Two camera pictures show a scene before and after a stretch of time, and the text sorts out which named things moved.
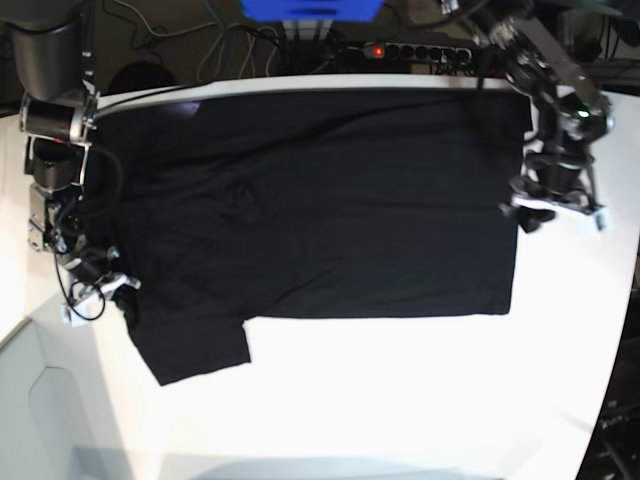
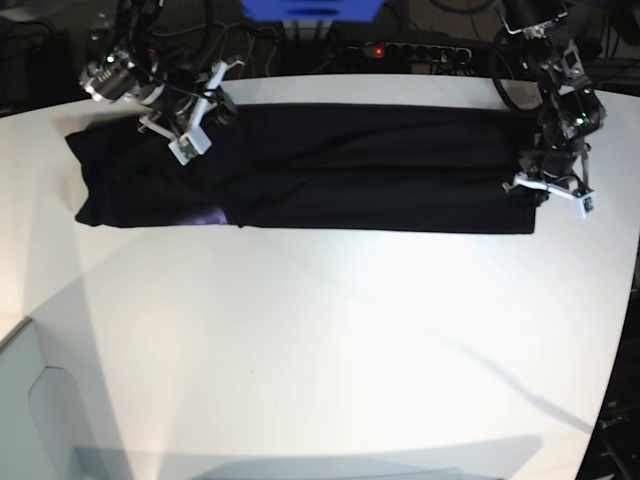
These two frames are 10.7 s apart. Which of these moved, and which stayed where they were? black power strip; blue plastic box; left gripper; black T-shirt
Moved: left gripper; black T-shirt
Stayed: black power strip; blue plastic box
